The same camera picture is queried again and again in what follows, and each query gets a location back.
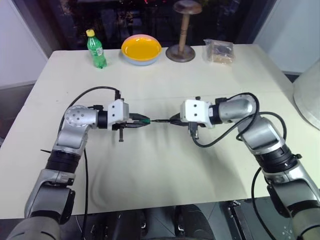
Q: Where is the dark rounded shape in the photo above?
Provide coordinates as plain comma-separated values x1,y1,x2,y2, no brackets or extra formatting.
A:
173,204,213,240

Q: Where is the grey round metal object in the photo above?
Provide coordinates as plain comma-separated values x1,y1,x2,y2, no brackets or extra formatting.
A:
292,58,320,131

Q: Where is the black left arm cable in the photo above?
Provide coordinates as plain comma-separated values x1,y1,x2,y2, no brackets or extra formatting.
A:
66,86,124,240

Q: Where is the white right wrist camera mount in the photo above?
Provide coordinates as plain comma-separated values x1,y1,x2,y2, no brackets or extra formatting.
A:
180,99,216,130

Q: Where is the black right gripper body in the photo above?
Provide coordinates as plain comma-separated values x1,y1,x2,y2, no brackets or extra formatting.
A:
186,121,201,140

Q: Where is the yellow plastic bowl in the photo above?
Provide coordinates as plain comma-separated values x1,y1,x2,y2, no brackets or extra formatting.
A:
121,36,163,62

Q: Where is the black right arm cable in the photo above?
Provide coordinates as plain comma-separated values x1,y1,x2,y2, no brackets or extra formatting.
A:
187,92,287,221

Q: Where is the pink plastic bowl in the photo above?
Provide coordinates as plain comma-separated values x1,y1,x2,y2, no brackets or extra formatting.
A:
126,34,159,41

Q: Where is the pale blue plastic bowl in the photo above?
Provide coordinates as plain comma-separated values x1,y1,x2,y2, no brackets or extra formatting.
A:
121,53,161,67

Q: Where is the green bottle with yellow cap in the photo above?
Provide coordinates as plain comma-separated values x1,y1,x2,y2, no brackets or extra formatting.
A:
85,28,108,69

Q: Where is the clear bag of snacks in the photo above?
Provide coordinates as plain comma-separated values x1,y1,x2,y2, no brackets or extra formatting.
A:
202,38,237,66

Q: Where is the black flat box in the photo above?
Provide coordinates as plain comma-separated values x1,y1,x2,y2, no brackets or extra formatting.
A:
227,198,296,240

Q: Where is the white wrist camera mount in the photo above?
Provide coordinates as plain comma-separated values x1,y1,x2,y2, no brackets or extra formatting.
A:
180,99,216,130
107,98,131,131

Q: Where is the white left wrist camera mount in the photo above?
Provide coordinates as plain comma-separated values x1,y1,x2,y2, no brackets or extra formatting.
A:
107,98,131,131

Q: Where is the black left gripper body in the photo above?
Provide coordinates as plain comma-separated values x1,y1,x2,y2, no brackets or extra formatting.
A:
112,112,138,143

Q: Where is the brown wooden hat stand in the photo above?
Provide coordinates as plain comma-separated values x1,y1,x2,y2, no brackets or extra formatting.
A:
165,0,203,63

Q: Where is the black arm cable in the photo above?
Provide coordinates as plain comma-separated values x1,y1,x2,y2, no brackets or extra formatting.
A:
66,86,124,240
187,92,287,221

